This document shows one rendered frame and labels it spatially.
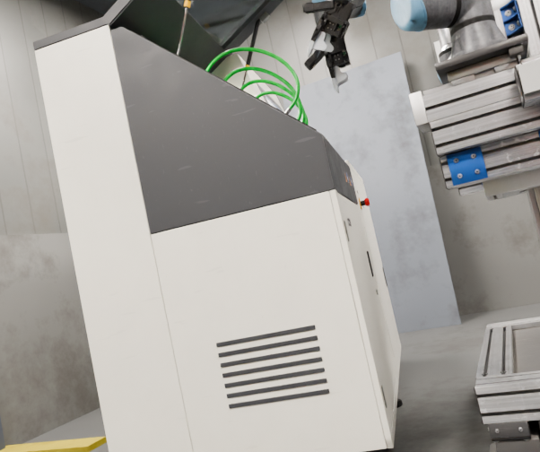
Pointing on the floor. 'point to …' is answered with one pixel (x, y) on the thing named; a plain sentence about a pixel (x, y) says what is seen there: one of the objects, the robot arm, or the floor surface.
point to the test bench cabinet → (273, 332)
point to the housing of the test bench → (111, 242)
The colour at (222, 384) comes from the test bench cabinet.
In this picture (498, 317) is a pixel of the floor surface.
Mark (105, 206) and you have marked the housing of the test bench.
